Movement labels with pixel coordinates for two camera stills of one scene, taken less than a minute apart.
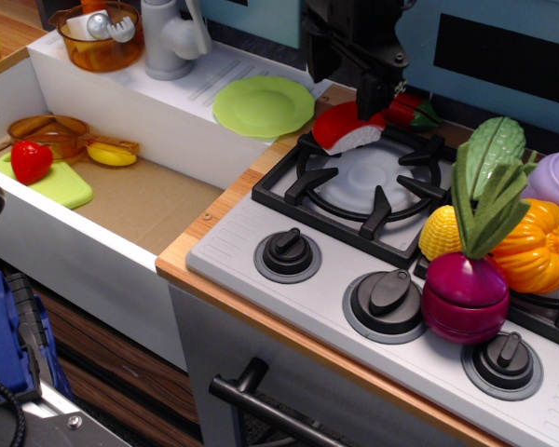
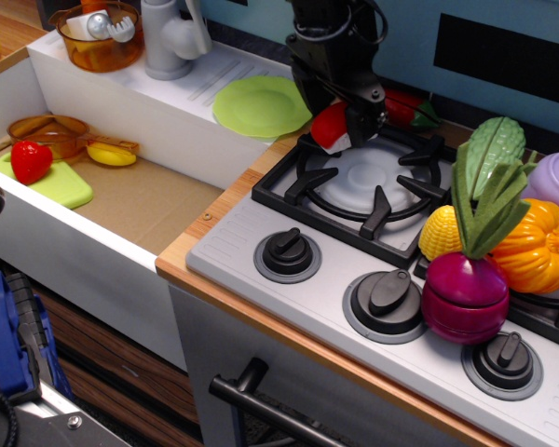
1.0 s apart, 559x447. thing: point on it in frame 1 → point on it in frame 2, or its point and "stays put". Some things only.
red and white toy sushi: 339,128 stays put
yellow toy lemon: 111,155 stays put
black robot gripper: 361,33 → 332,51
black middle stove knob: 385,307 stays put
